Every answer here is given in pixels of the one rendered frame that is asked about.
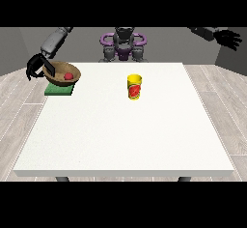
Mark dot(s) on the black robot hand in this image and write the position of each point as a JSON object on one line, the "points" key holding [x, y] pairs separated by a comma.
{"points": [[227, 38], [36, 65]]}

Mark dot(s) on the brown wooden bowl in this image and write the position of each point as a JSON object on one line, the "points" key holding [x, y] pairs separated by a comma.
{"points": [[61, 74]]}

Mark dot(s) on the green square pad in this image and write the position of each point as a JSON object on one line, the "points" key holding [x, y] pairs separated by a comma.
{"points": [[57, 91]]}

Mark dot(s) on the small red ball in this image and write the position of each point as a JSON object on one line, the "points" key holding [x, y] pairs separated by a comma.
{"points": [[68, 76]]}

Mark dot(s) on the yellow cup with melon print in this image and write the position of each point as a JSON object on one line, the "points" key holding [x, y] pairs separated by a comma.
{"points": [[134, 87]]}

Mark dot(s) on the grey robot trunk purple rings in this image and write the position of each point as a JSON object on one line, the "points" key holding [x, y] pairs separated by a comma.
{"points": [[123, 46]]}

